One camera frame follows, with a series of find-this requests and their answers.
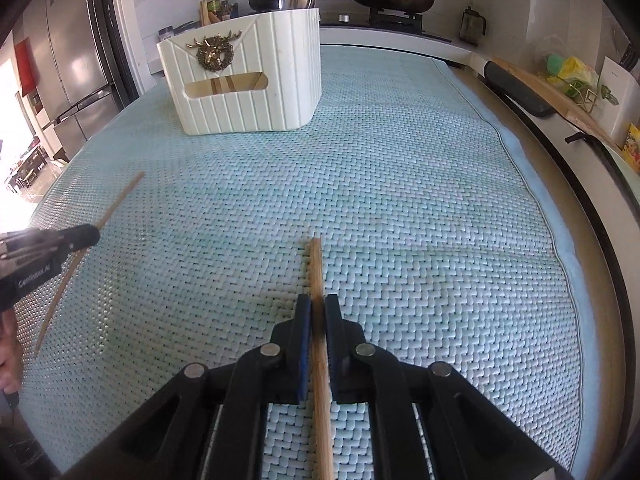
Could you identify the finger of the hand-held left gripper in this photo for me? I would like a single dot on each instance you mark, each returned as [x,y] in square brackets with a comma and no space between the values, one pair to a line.
[75,238]

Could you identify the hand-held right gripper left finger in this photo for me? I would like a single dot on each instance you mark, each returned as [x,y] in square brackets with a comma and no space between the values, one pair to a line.
[302,345]

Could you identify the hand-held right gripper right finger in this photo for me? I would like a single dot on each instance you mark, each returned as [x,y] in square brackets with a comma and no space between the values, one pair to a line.
[333,345]

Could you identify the wooden chopstick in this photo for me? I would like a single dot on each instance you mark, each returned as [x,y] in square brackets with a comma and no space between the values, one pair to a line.
[318,360]
[204,12]
[120,197]

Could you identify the cream ribbed utensil holder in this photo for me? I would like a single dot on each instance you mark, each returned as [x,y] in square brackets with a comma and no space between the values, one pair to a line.
[250,85]

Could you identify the person's left hand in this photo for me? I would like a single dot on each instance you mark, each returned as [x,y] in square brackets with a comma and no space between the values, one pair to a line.
[7,360]

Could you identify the dark wooden furniture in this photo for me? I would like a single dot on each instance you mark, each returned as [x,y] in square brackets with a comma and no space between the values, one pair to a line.
[25,167]

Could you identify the light blue woven table mat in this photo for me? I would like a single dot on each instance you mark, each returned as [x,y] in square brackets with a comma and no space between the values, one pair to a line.
[325,185]

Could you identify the grey refrigerator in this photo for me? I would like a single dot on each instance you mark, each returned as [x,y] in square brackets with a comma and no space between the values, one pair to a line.
[70,70]

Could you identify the red paper decoration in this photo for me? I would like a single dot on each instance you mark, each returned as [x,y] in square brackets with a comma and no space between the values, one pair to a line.
[25,66]

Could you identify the pale blue underlay cloth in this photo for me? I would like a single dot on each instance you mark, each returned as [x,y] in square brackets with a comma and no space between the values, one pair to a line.
[560,200]

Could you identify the dark sauce bottle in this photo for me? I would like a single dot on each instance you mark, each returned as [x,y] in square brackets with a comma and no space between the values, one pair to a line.
[230,6]

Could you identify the white kitchen counter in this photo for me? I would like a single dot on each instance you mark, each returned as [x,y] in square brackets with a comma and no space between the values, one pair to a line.
[400,42]

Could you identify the black tray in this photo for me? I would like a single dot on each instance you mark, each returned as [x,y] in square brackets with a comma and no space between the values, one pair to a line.
[520,90]

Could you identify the black gas stove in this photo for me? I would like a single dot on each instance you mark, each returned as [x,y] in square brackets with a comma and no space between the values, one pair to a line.
[395,22]

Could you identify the long wooden board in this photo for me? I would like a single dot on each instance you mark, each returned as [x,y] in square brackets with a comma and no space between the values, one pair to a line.
[560,97]

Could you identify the glass kettle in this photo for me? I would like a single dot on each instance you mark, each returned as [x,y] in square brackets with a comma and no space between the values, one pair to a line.
[472,25]

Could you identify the green sponge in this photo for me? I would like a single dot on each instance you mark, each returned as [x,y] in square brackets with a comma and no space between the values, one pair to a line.
[554,66]

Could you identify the yellow snack packet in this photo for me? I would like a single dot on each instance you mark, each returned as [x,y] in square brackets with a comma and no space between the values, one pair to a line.
[633,147]

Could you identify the yellow cloth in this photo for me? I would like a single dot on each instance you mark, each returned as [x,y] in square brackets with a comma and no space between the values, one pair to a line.
[577,72]

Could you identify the white paper box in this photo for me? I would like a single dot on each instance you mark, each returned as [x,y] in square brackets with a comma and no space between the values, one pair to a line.
[616,95]

